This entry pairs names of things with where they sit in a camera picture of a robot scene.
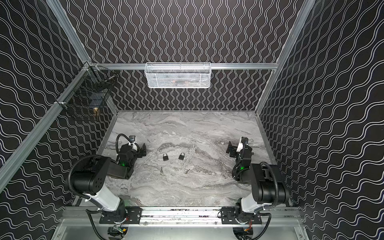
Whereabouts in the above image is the black padlock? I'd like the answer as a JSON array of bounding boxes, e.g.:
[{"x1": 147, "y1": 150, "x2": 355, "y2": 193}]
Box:
[
  {"x1": 178, "y1": 153, "x2": 185, "y2": 161},
  {"x1": 163, "y1": 153, "x2": 169, "y2": 162}
]

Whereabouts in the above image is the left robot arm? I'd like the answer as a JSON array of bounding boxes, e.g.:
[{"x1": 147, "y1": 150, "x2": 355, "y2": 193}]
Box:
[{"x1": 68, "y1": 144, "x2": 147, "y2": 224}]

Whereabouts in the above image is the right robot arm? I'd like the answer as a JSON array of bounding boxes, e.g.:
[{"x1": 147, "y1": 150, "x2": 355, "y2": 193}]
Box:
[{"x1": 220, "y1": 138, "x2": 289, "y2": 225}]

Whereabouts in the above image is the brass object in basket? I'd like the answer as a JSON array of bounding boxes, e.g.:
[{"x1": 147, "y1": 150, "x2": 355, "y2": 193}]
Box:
[{"x1": 93, "y1": 108, "x2": 100, "y2": 118}]

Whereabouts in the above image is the white mesh basket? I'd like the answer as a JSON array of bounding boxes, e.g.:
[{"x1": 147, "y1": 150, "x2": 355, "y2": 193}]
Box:
[{"x1": 145, "y1": 62, "x2": 212, "y2": 89}]

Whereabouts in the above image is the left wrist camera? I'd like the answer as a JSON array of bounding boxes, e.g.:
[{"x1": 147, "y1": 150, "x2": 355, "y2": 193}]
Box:
[{"x1": 129, "y1": 135, "x2": 136, "y2": 145}]

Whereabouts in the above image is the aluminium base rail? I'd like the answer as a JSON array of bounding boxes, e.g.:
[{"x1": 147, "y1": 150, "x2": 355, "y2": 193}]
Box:
[{"x1": 98, "y1": 207, "x2": 262, "y2": 227}]

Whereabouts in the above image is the black wire basket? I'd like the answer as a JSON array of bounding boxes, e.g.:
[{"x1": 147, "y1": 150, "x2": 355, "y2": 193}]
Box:
[{"x1": 59, "y1": 63, "x2": 118, "y2": 122}]

